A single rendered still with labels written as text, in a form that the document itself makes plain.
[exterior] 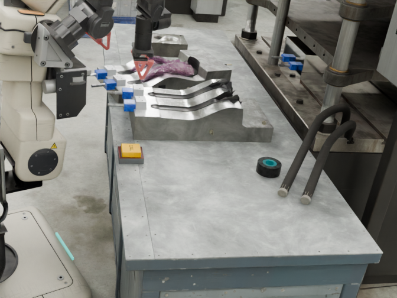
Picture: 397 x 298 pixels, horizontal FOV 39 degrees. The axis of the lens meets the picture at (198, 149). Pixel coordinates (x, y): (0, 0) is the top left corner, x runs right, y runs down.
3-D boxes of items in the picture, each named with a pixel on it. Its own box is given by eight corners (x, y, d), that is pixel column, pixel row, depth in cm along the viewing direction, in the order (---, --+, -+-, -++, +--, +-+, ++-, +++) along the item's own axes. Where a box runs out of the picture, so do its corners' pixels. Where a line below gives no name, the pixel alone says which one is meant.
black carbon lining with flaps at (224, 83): (150, 114, 194) (152, 89, 189) (146, 96, 208) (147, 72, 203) (245, 117, 201) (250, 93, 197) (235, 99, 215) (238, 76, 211)
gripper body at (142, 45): (150, 48, 190) (152, 26, 186) (153, 58, 181) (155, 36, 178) (131, 47, 189) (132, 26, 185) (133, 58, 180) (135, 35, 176)
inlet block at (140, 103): (107, 115, 191) (108, 100, 188) (107, 108, 195) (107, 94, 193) (145, 116, 194) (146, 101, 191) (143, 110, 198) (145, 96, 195)
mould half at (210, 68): (118, 104, 215) (119, 77, 209) (96, 78, 234) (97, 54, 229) (228, 93, 238) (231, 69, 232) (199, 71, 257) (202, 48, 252)
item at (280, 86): (312, 151, 216) (316, 135, 213) (233, 43, 327) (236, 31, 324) (497, 154, 234) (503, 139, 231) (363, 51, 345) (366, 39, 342)
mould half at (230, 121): (133, 139, 191) (136, 103, 184) (127, 107, 213) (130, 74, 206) (270, 142, 202) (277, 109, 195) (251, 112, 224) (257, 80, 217)
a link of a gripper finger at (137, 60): (150, 74, 191) (152, 48, 186) (152, 82, 185) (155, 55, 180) (130, 73, 189) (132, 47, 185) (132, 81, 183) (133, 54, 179)
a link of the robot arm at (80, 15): (63, 15, 156) (74, 26, 154) (91, -7, 158) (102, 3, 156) (74, 33, 165) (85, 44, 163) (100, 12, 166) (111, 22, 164)
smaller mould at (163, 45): (145, 55, 267) (146, 42, 264) (142, 45, 280) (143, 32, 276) (186, 58, 271) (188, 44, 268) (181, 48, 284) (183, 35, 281)
